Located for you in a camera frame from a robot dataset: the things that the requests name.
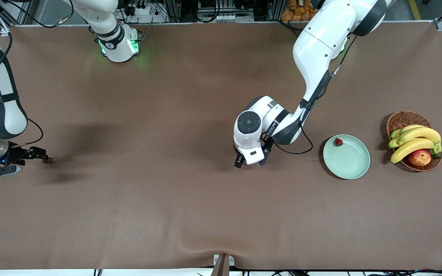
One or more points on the yellow banana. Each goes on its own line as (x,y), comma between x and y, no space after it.
(420,133)
(396,133)
(411,147)

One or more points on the grey mount bar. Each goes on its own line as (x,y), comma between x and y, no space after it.
(221,268)

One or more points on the white power strip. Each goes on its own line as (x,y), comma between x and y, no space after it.
(144,10)

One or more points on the bag of orange buns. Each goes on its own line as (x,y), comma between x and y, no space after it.
(294,15)

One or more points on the red strawberry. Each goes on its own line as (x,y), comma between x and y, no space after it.
(338,142)
(51,160)

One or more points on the brown wicker basket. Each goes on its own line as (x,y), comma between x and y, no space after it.
(405,119)

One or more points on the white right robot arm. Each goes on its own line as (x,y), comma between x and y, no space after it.
(117,46)

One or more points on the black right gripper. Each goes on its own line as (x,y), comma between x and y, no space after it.
(16,155)

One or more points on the pale green round plate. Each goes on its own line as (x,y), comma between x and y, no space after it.
(346,161)

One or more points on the table cover cloth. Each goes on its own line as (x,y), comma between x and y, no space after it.
(129,211)

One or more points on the white clamp bracket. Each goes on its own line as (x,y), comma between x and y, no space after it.
(231,260)

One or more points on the white connector strip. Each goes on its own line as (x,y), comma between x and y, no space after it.
(228,17)

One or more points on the red apple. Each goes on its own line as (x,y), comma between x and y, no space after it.
(419,157)

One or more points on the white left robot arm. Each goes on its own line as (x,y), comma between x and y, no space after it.
(320,42)

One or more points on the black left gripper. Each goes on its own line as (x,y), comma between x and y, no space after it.
(238,165)

